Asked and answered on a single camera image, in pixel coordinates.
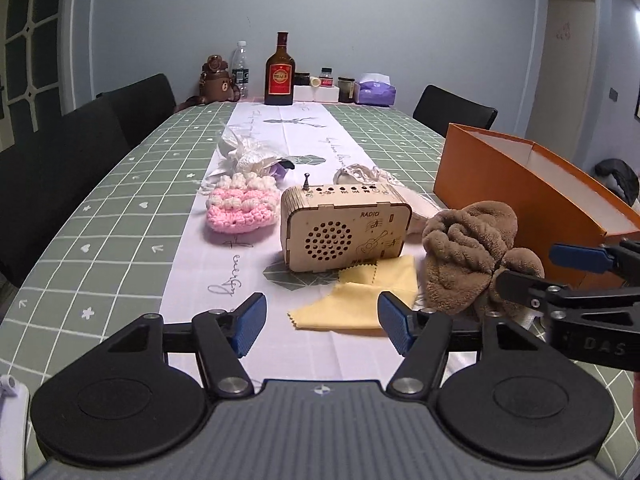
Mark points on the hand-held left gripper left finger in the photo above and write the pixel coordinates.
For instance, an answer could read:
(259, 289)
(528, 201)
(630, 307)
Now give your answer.
(250, 322)

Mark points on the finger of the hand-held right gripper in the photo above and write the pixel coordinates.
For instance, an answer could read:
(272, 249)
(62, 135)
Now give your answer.
(575, 256)
(520, 285)

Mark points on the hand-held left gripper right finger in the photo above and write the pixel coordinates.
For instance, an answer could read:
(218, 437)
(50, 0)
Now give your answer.
(395, 325)

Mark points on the brown plush towel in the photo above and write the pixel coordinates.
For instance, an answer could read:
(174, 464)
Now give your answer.
(465, 245)

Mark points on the orange cardboard box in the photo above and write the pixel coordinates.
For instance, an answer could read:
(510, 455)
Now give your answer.
(500, 185)

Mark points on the cellophane white gift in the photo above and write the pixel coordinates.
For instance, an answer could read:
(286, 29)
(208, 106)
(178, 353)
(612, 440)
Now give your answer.
(247, 157)

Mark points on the purple soft item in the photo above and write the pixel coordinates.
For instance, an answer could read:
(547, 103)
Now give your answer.
(282, 167)

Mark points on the yellow cleaning cloth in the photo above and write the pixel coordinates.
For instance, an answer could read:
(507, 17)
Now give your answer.
(350, 305)

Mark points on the black bag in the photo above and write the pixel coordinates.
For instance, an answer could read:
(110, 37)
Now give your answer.
(620, 175)

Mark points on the wooden radio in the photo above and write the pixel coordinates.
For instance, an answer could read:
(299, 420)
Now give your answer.
(330, 230)

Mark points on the pink white crocheted pouch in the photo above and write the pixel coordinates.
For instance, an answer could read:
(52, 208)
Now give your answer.
(240, 207)

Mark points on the beige door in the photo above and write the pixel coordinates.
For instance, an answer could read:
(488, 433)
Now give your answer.
(565, 70)

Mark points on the white table runner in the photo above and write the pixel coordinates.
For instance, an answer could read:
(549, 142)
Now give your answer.
(280, 127)

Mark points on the purple tissue pack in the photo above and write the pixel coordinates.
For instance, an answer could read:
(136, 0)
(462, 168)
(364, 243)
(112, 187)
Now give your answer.
(376, 92)

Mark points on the white foam box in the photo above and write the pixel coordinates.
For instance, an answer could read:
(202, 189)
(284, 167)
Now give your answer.
(315, 94)

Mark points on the brown bear shaped bottle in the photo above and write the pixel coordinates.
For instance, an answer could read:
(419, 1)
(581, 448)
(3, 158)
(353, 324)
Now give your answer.
(215, 82)

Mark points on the brown liquor bottle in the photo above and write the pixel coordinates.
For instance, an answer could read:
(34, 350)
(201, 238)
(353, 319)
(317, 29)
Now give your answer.
(279, 80)

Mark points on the large black chair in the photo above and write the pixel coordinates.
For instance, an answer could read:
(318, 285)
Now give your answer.
(55, 170)

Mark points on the small white capped bottle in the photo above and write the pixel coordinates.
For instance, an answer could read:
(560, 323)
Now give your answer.
(315, 81)

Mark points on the clear plastic water bottle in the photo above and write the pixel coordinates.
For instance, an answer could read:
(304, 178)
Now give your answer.
(240, 70)

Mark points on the small ink bottle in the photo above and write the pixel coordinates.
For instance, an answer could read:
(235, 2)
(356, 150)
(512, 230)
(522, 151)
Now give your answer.
(326, 78)

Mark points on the lattice window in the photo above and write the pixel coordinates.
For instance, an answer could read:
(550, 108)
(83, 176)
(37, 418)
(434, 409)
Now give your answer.
(30, 20)

